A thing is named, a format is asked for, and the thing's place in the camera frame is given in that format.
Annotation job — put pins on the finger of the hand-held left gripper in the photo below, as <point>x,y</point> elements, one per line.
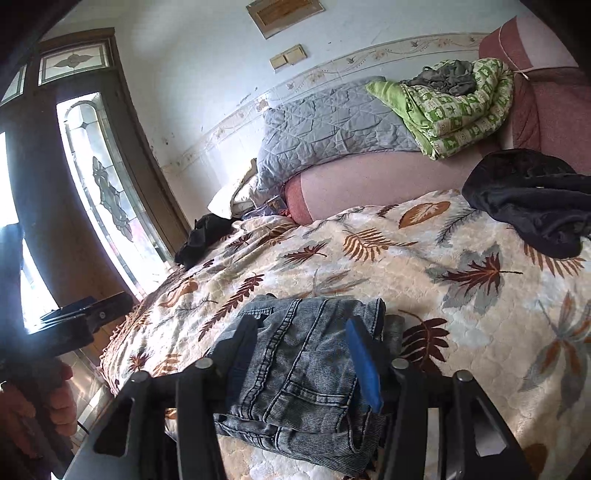
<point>113,311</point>

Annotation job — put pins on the person's left hand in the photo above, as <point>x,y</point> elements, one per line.
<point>60,406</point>

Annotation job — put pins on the small black garment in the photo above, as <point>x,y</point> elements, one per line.
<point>203,240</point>

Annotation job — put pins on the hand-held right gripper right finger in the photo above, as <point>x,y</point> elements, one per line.
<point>364,364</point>

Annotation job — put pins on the cream pillow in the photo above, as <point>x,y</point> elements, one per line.
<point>231,198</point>

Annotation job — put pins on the dark grey garment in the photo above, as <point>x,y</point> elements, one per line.
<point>448,76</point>

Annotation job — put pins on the stained glass transom window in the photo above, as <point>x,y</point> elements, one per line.
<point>74,60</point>

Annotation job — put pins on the grey denim pants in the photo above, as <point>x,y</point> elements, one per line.
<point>300,369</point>

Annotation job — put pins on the purple cloth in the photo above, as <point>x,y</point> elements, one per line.
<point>270,205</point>

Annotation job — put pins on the framed wall plaque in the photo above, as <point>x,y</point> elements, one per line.
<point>286,11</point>

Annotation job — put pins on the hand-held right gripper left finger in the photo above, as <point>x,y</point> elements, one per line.
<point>240,364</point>

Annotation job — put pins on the green printed blanket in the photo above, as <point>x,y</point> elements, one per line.
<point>461,120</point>

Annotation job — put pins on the stained glass door pane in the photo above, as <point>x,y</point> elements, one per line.
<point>92,147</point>

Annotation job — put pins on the grey quilted pillow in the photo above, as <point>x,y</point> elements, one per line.
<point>323,124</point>

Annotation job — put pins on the large shiny black garment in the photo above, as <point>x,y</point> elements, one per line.
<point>531,198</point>

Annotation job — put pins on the pink and maroon sofa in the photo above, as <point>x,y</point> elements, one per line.
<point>392,180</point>

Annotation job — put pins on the leaf print blanket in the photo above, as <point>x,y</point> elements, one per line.
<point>415,277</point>

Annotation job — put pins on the beige wall switch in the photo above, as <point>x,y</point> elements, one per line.
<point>278,61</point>
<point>297,53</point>

